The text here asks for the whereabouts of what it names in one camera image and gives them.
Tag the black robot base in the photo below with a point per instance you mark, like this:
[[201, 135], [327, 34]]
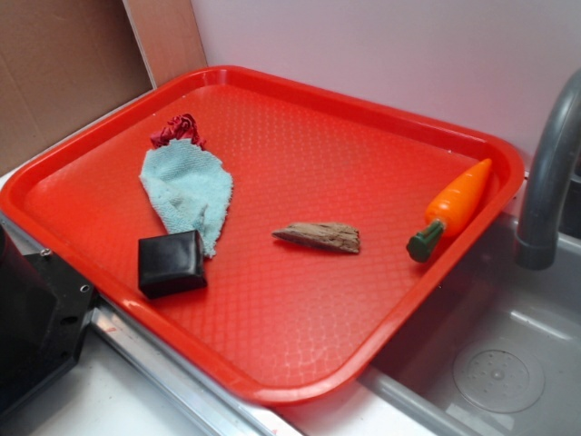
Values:
[[45, 309]]

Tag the brown wood chip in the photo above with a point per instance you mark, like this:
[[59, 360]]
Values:
[[333, 237]]

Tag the red plastic tray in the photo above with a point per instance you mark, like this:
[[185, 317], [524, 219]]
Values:
[[278, 323]]

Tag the light blue cloth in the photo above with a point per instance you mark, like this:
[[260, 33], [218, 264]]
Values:
[[188, 189]]

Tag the black square block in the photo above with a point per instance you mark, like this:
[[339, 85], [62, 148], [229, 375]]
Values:
[[170, 264]]

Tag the crumpled red fabric piece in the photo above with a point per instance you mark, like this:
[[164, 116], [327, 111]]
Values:
[[180, 127]]

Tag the orange toy carrot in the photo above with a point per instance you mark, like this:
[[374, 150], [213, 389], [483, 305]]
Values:
[[449, 212]]

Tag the grey toy sink basin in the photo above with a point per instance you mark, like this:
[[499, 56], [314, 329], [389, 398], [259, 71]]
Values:
[[495, 348]]

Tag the grey toy faucet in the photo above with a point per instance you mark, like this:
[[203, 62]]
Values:
[[551, 203]]

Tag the brown cardboard panel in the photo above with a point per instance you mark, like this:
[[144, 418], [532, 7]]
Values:
[[65, 64]]

